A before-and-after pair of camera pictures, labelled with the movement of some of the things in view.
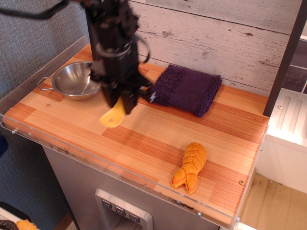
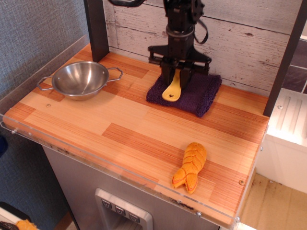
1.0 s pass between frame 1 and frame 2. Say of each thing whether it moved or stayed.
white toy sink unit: stayed
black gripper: moved
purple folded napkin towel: stayed
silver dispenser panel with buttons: stayed
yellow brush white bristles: moved
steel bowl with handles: stayed
